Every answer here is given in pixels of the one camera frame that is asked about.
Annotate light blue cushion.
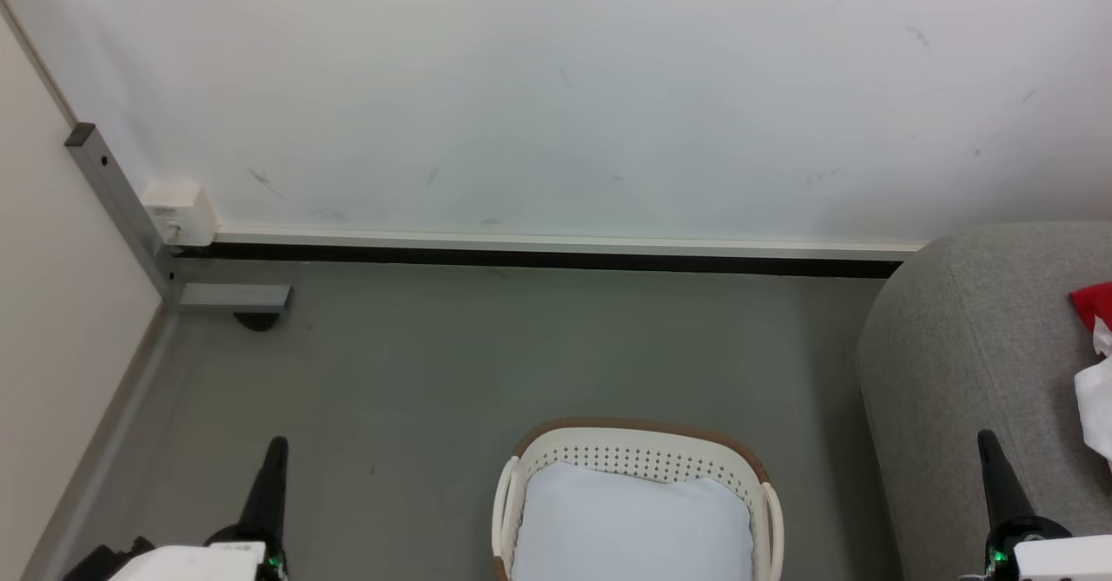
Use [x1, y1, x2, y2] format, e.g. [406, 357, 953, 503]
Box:
[512, 461, 756, 581]

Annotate white and black baseboard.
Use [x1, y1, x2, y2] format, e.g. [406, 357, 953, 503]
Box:
[169, 226, 927, 281]

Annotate white wall box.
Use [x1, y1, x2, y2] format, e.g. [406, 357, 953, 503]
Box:
[138, 179, 219, 248]

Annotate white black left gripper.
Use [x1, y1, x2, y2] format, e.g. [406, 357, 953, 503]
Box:
[109, 435, 290, 581]

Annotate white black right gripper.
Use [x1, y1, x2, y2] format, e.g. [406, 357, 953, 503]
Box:
[976, 429, 1112, 581]

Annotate grey fabric sofa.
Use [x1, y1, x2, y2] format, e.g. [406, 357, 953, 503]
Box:
[855, 221, 1112, 581]

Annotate grey metal frame post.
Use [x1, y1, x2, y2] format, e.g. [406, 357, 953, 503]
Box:
[64, 122, 294, 333]

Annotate cream laundry basket brown rim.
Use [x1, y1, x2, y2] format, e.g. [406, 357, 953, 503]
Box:
[490, 417, 786, 581]

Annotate red and white garment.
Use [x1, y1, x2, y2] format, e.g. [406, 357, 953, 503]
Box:
[1068, 281, 1112, 472]

